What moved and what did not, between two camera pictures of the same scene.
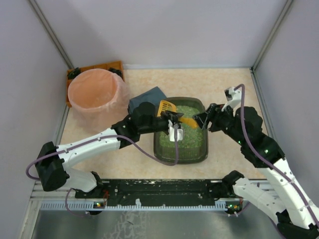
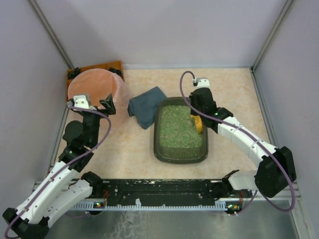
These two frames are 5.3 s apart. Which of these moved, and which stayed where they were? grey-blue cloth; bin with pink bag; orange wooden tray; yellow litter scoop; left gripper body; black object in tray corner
Moved: left gripper body; yellow litter scoop
Stayed: black object in tray corner; bin with pink bag; grey-blue cloth; orange wooden tray
